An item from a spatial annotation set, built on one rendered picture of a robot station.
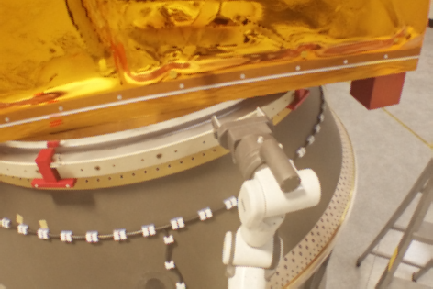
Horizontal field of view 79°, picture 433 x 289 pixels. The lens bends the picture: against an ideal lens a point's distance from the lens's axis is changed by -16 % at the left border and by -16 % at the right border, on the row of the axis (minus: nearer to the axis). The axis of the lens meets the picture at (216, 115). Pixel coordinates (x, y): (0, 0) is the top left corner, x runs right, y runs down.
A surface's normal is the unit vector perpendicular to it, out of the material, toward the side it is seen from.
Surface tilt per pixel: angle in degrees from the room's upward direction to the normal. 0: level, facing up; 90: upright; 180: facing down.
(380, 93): 90
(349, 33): 91
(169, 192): 62
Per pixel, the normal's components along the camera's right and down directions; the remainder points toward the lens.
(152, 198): 0.22, 0.04
